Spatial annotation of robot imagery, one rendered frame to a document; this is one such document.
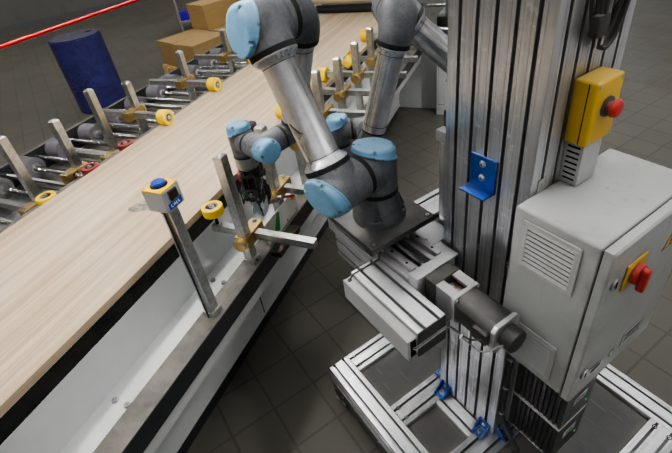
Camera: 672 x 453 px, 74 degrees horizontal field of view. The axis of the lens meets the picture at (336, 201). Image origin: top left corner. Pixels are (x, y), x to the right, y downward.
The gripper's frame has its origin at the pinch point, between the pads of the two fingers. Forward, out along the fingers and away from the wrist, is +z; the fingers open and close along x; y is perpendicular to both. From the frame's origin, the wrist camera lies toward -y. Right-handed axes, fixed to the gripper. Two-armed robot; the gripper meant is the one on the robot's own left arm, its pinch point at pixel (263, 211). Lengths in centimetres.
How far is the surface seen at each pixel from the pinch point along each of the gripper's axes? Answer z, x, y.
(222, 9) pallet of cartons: 27, -151, -510
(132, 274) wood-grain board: 1.9, -38.4, 25.6
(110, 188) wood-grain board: 2, -71, -28
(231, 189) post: -12.1, -7.7, 2.7
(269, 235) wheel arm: 9.6, 0.4, 1.7
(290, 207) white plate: 17.5, 3.4, -25.6
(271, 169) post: -4.8, 0.7, -20.4
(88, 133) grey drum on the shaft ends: 9, -125, -104
